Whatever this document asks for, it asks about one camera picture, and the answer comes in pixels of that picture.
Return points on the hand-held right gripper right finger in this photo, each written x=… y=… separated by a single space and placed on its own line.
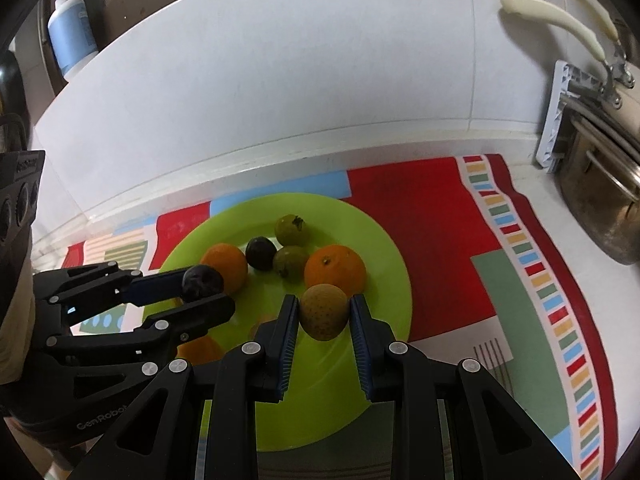
x=359 y=345

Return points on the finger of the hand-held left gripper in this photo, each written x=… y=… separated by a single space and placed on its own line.
x=155 y=285
x=200 y=315

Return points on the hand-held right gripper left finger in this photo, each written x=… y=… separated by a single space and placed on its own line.
x=289 y=340

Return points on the dark purple plum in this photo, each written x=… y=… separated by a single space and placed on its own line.
x=261 y=253
x=202 y=281

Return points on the orange tangerine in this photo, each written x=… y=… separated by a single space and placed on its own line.
x=227 y=262
x=323 y=311
x=202 y=352

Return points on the small green citrus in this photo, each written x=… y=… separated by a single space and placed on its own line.
x=290 y=261

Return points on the large orange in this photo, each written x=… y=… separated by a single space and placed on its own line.
x=335 y=268

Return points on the green round fruit with calyx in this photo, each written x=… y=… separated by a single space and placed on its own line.
x=291 y=230

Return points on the lime green plate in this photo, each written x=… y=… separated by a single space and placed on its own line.
x=360 y=230

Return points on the colourful patterned mat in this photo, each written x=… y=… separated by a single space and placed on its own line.
x=440 y=210

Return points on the white and blue bottle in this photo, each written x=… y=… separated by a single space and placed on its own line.
x=72 y=35

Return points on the large steel pot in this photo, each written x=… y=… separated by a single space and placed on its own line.
x=600 y=210

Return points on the white metal pot rack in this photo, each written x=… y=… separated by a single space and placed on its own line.
x=552 y=125

